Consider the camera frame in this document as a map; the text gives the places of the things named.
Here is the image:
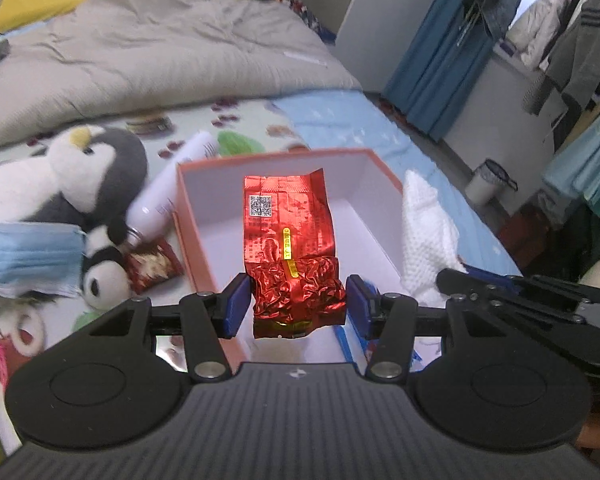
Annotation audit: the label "red brown snack packet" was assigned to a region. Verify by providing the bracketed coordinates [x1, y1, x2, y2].
[124, 237, 184, 295]

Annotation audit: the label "red foil tea packet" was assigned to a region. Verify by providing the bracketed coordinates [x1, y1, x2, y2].
[242, 169, 347, 338]

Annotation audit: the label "small panda plush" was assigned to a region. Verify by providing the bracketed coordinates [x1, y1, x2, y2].
[82, 218, 131, 311]

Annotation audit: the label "white fluffy hair tie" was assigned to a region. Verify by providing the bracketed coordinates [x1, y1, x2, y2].
[0, 303, 48, 359]

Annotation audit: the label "blue surgical face mask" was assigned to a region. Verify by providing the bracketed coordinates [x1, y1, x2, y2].
[0, 222, 85, 298]

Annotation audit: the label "orange cardboard box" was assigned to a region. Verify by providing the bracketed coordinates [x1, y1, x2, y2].
[172, 147, 416, 366]

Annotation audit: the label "white spray bottle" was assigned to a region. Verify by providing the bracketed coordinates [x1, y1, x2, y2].
[125, 130, 220, 248]

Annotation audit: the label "white trash bin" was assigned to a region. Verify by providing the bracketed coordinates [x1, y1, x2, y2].
[465, 158, 518, 207]

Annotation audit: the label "grey white penguin plush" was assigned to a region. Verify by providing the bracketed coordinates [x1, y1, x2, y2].
[0, 125, 148, 231]

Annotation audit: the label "grey duvet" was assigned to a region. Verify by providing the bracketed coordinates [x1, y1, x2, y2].
[0, 0, 358, 146]

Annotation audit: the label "white wardrobe cabinet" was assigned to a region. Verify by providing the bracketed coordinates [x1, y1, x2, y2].
[258, 0, 456, 94]

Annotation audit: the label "hanging clothes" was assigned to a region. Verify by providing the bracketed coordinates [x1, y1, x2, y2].
[499, 0, 600, 221]

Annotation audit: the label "blue curtain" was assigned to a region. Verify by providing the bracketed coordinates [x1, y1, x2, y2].
[382, 0, 521, 141]

